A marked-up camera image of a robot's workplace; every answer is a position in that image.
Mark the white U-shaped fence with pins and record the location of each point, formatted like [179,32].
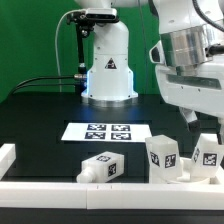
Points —
[104,196]

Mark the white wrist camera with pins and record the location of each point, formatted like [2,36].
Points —
[156,54]

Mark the white marker sheet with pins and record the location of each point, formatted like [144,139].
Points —
[105,132]

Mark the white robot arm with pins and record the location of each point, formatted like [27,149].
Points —
[188,57]

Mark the black camera stand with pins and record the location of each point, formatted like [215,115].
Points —
[81,40]

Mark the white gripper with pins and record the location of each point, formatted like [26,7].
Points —
[199,89]

